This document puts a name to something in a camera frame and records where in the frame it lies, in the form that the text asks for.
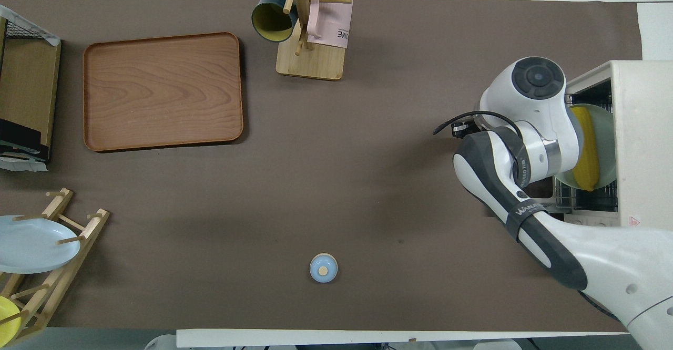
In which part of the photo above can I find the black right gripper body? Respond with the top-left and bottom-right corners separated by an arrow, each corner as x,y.
451,121 -> 480,139

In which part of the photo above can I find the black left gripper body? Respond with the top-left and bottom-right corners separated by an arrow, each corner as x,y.
0,119 -> 51,162

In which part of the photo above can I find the yellow corn cob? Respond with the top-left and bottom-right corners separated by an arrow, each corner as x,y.
570,106 -> 600,192

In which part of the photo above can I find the pale green plate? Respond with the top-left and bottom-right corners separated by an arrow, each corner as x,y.
555,103 -> 617,191

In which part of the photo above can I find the white toaster oven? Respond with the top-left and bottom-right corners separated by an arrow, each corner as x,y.
526,60 -> 673,230

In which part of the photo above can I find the light blue plate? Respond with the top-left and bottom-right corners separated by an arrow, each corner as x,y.
0,215 -> 81,274

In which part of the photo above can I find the brown table mat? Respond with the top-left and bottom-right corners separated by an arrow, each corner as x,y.
0,0 -> 643,335

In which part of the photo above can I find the wooden dish rack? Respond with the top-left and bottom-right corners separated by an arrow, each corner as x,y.
0,187 -> 111,346

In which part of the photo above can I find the wooden serving tray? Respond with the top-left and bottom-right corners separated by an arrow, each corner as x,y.
83,32 -> 244,152

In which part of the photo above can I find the wooden mug tree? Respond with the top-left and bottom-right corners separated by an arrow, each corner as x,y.
251,0 -> 353,81

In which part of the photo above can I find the pink mug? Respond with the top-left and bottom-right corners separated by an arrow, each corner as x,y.
307,0 -> 353,49

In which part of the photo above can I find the yellow plate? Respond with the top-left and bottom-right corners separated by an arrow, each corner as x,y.
0,296 -> 23,343

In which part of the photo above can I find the blue jar with cork lid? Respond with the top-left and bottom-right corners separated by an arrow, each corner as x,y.
309,253 -> 339,283

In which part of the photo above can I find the white rounded object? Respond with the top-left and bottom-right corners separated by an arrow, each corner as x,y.
473,339 -> 522,350
145,334 -> 178,350

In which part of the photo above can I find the dark green mug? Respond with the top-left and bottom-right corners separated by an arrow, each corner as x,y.
251,0 -> 299,43

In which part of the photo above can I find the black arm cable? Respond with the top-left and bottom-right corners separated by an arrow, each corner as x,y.
433,110 -> 522,146

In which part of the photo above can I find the wooden shelf with wire rack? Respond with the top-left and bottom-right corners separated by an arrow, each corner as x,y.
0,4 -> 62,172

